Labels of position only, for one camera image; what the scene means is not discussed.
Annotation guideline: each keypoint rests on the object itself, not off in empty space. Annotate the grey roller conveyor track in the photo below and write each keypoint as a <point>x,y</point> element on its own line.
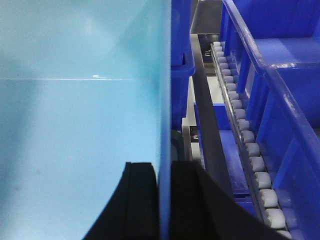
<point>258,179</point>

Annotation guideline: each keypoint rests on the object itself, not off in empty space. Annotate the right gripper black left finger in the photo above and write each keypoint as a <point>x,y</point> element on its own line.
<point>132,213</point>

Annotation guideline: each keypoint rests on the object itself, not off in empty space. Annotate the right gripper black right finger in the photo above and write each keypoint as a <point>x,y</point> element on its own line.
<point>200,210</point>

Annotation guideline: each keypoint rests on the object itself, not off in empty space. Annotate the dark blue bin behind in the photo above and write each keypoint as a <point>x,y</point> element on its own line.
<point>182,60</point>

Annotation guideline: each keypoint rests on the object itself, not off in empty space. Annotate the dark blue bin lower right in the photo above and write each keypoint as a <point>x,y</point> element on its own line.
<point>273,50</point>

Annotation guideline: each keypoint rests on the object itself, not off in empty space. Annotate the steel lane divider rail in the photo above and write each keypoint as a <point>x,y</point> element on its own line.
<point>213,154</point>

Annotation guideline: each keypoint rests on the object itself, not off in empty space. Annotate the dark blue bin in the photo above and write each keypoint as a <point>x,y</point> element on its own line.
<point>182,60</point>
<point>273,50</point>

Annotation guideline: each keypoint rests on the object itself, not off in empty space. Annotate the light blue plastic bin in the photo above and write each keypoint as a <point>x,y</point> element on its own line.
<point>84,89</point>

